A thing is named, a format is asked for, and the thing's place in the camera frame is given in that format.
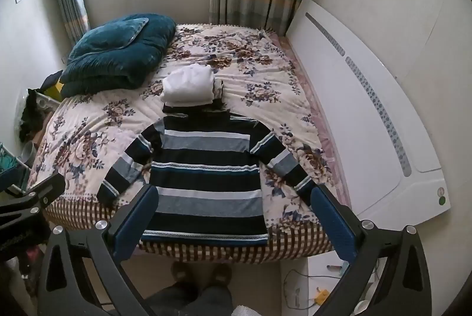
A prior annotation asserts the striped knit sweater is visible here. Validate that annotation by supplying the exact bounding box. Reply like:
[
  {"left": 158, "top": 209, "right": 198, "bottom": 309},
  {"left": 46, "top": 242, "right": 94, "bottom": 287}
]
[{"left": 96, "top": 112, "right": 318, "bottom": 247}]

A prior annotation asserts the dark clothing pile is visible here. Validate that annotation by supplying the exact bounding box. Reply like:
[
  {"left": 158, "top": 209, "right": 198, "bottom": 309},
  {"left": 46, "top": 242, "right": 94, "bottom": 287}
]
[{"left": 18, "top": 88, "right": 49, "bottom": 142}]

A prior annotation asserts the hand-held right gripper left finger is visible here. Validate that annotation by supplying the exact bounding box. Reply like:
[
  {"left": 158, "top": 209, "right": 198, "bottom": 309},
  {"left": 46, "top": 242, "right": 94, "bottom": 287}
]
[{"left": 37, "top": 185, "right": 159, "bottom": 316}]

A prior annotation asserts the teal folded quilt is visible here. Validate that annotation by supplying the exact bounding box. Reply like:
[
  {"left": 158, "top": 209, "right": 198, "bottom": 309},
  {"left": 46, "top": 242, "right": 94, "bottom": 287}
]
[{"left": 59, "top": 14, "right": 177, "bottom": 98}]

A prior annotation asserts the thin dark cable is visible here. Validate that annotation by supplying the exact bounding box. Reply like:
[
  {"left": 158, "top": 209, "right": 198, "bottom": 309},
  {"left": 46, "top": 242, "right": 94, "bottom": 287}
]
[{"left": 282, "top": 267, "right": 344, "bottom": 310}]

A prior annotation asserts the person's right leg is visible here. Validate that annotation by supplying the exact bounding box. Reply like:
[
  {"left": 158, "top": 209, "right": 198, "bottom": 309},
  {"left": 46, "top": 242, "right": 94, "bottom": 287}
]
[{"left": 199, "top": 284, "right": 236, "bottom": 316}]

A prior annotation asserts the bed with floral sheet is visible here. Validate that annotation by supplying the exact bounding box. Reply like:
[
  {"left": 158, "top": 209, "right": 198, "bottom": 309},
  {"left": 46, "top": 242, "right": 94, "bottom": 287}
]
[{"left": 27, "top": 24, "right": 351, "bottom": 264}]

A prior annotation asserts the small yellow box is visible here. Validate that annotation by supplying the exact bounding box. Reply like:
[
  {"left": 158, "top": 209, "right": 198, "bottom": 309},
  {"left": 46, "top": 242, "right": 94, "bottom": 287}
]
[{"left": 312, "top": 288, "right": 329, "bottom": 306}]

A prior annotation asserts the white headboard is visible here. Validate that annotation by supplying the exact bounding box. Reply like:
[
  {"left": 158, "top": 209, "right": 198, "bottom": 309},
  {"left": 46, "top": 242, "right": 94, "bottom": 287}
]
[{"left": 286, "top": 0, "right": 451, "bottom": 224}]

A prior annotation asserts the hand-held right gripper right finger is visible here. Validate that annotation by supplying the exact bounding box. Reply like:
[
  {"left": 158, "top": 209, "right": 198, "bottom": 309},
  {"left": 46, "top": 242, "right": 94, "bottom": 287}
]
[{"left": 310, "top": 184, "right": 434, "bottom": 316}]

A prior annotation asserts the person's right shoe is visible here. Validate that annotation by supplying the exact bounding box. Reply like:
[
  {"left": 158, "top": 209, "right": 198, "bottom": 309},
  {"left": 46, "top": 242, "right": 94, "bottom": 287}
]
[{"left": 209, "top": 262, "right": 234, "bottom": 288}]

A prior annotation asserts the white bedside cabinet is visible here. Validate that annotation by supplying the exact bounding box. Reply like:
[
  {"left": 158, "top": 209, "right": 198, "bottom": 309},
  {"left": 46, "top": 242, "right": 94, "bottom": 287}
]
[{"left": 280, "top": 249, "right": 371, "bottom": 316}]

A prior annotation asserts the white folded garment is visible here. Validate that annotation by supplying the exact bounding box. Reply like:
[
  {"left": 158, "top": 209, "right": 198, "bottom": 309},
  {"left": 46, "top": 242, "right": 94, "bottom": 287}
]
[{"left": 161, "top": 65, "right": 215, "bottom": 106}]

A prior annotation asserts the person's shoe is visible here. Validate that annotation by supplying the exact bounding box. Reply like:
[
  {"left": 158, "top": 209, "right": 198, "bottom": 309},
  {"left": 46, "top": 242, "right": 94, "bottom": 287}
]
[
  {"left": 209, "top": 262, "right": 234, "bottom": 288},
  {"left": 171, "top": 261, "right": 195, "bottom": 284}
]

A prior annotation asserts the person's left shoe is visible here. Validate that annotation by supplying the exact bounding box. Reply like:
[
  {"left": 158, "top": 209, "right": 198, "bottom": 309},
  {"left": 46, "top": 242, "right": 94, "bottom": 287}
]
[{"left": 171, "top": 261, "right": 195, "bottom": 284}]

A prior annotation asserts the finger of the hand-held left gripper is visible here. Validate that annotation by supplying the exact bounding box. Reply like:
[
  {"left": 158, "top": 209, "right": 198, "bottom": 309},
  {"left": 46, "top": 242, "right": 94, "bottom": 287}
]
[
  {"left": 0, "top": 218, "right": 51, "bottom": 258},
  {"left": 0, "top": 170, "right": 67, "bottom": 228}
]

